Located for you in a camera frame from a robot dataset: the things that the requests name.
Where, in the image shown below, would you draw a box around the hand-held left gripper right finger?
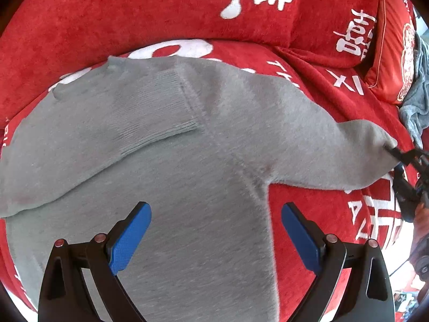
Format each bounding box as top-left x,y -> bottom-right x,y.
281,202 -> 395,322

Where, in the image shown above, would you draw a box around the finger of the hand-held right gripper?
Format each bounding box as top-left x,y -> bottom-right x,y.
384,144 -> 429,167
392,164 -> 420,222

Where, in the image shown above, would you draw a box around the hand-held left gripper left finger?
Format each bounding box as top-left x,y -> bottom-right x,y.
38,201 -> 152,322

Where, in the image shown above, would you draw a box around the grey knit sweater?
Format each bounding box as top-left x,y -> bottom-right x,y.
0,55 -> 399,322

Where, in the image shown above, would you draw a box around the grey-blue cloth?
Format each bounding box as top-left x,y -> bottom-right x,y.
399,34 -> 429,148

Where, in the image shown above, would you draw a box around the red piped pillow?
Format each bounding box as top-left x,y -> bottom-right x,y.
364,0 -> 418,106

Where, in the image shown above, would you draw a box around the red blanket white characters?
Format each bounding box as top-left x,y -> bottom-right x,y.
0,0 -> 419,312

